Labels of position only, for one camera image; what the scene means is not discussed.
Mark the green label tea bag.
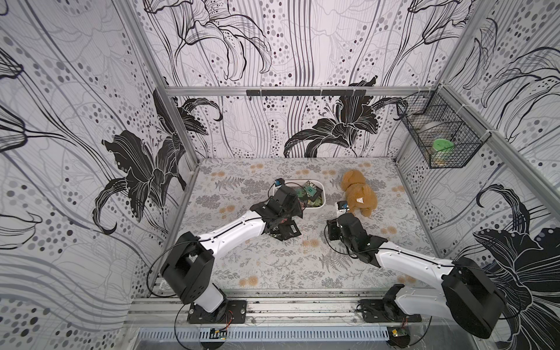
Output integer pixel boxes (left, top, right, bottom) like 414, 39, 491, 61
306, 197, 324, 208

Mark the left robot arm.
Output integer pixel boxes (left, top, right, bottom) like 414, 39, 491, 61
160, 185, 304, 319

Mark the black bar on rail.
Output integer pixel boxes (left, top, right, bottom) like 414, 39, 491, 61
246, 89, 366, 97

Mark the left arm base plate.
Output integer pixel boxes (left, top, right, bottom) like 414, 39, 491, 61
188, 300, 247, 325

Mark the green lid cup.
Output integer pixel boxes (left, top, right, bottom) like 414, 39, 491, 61
431, 139, 455, 167

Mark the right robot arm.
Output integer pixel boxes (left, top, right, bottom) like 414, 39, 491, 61
326, 213, 505, 339

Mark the white cable duct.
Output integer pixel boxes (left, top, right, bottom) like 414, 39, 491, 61
137, 326, 389, 343

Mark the brown teddy bear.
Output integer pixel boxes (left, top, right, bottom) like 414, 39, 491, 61
341, 170, 378, 217

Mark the white storage box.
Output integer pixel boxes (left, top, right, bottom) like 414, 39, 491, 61
267, 178, 325, 210

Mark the black wire basket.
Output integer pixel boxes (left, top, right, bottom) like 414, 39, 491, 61
397, 91, 491, 169

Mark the black barcode tea bag lower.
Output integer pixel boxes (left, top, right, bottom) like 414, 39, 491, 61
269, 220, 301, 242

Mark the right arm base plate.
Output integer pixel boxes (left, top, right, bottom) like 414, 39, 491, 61
356, 284, 422, 325

